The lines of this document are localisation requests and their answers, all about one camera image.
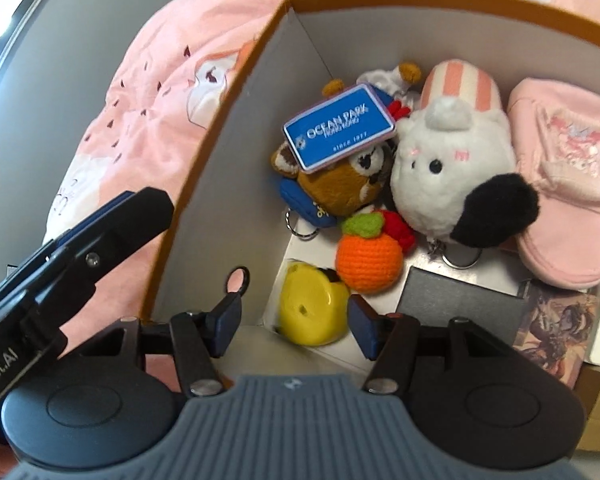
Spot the pink printed blanket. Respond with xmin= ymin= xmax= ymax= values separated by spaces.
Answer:
xmin=0 ymin=0 xmax=600 ymax=480

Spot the illustrated art card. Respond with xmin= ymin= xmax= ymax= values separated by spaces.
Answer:
xmin=511 ymin=280 xmax=600 ymax=392

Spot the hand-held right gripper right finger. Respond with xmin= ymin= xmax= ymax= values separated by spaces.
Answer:
xmin=347 ymin=294 xmax=523 ymax=395

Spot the chef bear plush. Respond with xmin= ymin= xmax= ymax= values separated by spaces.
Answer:
xmin=321 ymin=61 xmax=423 ymax=121

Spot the dark grey box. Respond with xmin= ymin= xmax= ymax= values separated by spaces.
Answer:
xmin=395 ymin=266 xmax=530 ymax=343

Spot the orange cardboard box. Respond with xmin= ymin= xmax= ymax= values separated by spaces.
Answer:
xmin=140 ymin=0 xmax=600 ymax=453

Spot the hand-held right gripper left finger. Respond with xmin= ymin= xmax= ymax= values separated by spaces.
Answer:
xmin=80 ymin=292 xmax=243 ymax=396

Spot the pink wallet case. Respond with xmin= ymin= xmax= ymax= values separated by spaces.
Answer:
xmin=506 ymin=77 xmax=600 ymax=289

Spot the blue rectangular tag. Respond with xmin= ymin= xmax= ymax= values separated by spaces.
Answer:
xmin=281 ymin=82 xmax=398 ymax=172

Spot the yellow round case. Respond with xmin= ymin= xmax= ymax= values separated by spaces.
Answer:
xmin=226 ymin=260 xmax=352 ymax=347

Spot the white striped bunny plush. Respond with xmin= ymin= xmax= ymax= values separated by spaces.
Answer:
xmin=390 ymin=59 xmax=541 ymax=268

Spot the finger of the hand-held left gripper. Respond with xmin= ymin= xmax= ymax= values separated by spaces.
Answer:
xmin=5 ymin=191 xmax=137 ymax=285
xmin=27 ymin=187 xmax=176 ymax=302

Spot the crocheted orange keychain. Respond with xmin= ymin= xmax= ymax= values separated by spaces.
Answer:
xmin=334 ymin=210 xmax=417 ymax=295

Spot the brown raccoon plush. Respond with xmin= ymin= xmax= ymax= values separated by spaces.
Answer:
xmin=270 ymin=137 xmax=396 ymax=242

